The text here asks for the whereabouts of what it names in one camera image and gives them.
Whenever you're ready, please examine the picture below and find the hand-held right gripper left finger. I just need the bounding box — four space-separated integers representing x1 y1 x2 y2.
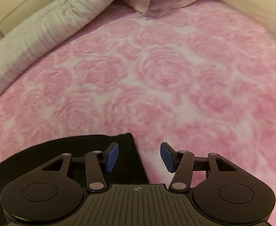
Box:
41 142 119 192

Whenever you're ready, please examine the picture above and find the black garment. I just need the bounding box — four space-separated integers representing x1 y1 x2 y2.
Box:
0 133 150 226

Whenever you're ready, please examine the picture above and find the pink rose print blanket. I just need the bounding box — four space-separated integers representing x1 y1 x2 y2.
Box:
0 3 276 226

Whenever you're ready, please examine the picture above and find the beige padded bed headboard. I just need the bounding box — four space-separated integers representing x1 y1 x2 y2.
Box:
223 0 276 41

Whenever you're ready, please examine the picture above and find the grey ribbed quilt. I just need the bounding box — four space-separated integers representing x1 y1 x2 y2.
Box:
0 0 132 110

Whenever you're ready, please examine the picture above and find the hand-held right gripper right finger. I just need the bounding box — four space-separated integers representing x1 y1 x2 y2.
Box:
160 142 238 192

